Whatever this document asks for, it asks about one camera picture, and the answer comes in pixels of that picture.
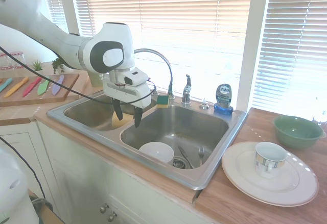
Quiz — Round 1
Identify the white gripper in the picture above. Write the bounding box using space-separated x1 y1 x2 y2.
102 71 152 129

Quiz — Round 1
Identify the chrome faucet handle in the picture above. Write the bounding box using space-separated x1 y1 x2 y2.
181 73 193 105

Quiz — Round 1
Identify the chrome arched faucet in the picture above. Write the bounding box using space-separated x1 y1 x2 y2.
134 48 176 100

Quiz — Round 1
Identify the yellow plastic cup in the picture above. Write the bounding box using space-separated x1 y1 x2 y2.
111 111 135 128

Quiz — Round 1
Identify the yellow and green sponge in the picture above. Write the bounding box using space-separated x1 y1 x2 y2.
156 95 171 109

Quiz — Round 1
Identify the white ceramic bowl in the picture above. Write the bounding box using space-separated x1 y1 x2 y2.
138 141 175 164

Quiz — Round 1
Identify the stainless steel double sink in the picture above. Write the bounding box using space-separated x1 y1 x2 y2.
46 87 248 191

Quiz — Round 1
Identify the wooden cutting board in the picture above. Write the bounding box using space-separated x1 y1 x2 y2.
0 73 80 108

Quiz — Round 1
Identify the metal sink drain strainer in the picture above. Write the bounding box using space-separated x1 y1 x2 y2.
172 158 186 169

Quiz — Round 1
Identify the silver table knife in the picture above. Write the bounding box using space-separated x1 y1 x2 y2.
177 145 194 169

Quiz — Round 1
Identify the purple knife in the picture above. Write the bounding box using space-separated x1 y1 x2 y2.
51 74 65 96

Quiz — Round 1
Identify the white kitchen cabinet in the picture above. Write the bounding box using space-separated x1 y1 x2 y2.
0 118 207 224

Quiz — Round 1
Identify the silver fork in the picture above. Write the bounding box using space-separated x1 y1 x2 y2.
198 146 206 166

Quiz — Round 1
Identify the leafy potted plant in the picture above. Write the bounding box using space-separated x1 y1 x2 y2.
51 56 66 76

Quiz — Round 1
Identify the green knife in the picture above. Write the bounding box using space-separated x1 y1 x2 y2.
37 77 51 96

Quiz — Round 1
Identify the blue Dawn dish soap bottle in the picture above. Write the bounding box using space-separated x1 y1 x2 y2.
213 83 235 116

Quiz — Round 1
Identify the small spiky potted plant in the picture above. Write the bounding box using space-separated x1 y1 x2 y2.
31 59 44 72

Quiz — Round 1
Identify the orange knife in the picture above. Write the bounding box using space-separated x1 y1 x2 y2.
3 76 30 98

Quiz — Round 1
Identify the wide window blind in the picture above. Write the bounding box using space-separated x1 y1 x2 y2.
76 0 254 100

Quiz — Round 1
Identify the glass jar with red lid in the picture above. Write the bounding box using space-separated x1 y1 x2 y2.
0 52 11 70
10 51 27 69

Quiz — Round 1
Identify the teal knife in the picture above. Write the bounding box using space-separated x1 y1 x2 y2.
0 78 14 93

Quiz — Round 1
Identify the narrow window blind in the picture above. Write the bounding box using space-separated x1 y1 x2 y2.
40 0 70 34

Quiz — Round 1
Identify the large white dinner plate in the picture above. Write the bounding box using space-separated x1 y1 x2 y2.
221 141 320 208

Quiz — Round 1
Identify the white patterned mug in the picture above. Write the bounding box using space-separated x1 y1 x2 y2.
253 142 288 179

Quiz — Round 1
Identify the green ceramic bowl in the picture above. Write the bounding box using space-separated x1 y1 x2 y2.
272 114 324 150

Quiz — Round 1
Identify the tall window blind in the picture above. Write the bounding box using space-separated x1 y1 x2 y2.
251 0 327 115

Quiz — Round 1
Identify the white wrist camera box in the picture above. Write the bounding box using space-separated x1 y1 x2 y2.
119 67 149 87

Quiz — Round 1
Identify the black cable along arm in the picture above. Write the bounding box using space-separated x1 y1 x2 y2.
0 45 158 105

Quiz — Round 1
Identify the black cable near robot base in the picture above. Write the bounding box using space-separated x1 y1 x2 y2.
0 136 46 200

